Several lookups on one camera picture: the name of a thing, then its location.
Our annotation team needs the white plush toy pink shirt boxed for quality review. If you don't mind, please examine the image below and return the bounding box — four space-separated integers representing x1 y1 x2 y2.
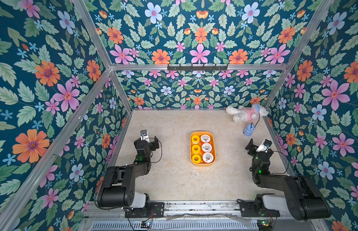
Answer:
226 104 269 123

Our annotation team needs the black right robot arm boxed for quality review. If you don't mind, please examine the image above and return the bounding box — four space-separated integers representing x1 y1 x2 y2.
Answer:
245 139 332 221

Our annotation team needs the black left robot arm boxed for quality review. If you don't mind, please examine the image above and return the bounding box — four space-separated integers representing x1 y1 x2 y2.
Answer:
95 136 160 210

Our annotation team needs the black wall hook rail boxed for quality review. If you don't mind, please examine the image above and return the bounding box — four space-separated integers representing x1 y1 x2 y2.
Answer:
166 64 228 72

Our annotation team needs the yellow tape roll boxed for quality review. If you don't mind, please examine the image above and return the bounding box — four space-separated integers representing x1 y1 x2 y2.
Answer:
191 144 202 155
192 154 202 164
191 135 201 144

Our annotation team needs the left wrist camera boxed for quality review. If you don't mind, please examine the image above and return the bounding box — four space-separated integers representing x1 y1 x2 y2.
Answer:
140 130 150 142

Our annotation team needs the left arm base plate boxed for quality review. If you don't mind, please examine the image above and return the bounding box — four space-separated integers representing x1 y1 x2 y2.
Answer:
125 202 165 218

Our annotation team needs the aluminium front rail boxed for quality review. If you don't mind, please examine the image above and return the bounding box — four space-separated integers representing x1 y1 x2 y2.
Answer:
83 200 321 220

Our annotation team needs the orange white tape roll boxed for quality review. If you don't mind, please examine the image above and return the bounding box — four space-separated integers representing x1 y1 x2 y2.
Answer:
202 153 215 164
200 134 211 143
201 143 213 153

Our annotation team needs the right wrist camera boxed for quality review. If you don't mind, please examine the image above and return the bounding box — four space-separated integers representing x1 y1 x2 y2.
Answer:
256 139 272 152

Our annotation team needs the yellow plastic storage box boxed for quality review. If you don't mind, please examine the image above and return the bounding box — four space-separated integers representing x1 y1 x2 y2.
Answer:
190 131 217 167

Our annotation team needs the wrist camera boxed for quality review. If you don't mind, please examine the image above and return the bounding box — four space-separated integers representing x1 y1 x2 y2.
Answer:
140 130 150 142
256 139 272 152

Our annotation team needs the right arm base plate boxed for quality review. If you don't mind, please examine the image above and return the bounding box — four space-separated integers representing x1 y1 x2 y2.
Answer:
236 193 280 218

